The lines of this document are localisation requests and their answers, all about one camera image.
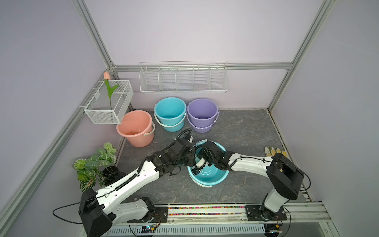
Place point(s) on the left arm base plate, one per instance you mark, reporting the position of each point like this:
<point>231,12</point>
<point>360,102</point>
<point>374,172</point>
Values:
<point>159,215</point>

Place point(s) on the long white wire shelf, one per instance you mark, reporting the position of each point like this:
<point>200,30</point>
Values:
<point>184,77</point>

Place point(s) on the potted green leafy plant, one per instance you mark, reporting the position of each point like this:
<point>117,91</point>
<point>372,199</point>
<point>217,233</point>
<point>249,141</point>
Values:
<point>99,168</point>

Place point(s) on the artificial pink tulip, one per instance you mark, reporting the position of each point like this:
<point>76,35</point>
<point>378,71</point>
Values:
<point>110,90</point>

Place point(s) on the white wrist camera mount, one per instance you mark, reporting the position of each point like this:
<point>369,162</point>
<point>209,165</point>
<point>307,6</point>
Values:
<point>201,163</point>

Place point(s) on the purple plastic bucket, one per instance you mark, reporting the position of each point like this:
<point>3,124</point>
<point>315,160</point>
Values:
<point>202,114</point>

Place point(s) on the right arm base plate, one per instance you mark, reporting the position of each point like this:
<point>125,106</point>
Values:
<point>259,213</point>

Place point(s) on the yellow white work gloves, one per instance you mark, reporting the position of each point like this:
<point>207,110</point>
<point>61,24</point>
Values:
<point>271,151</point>

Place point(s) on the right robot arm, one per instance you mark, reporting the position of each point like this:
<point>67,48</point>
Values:
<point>285,177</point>

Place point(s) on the rail with coloured beads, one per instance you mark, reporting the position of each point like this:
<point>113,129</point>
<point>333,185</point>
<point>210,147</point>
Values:
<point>235,213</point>

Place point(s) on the white slotted cable duct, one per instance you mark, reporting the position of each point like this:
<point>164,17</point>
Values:
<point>146,230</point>

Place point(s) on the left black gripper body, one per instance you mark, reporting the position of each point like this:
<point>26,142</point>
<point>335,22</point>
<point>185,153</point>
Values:
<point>186,161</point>

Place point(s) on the teal plastic bucket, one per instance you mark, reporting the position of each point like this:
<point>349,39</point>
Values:
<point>209,176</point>
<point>170,113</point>

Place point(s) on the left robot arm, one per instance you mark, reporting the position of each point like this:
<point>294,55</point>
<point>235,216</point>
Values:
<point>101,209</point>

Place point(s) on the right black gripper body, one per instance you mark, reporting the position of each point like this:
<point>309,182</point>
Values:
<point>210,161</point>

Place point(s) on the white wire basket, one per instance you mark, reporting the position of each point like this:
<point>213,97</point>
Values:
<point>98,107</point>

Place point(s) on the pink plastic bucket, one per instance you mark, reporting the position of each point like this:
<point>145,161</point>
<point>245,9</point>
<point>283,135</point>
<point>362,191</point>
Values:
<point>138,128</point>

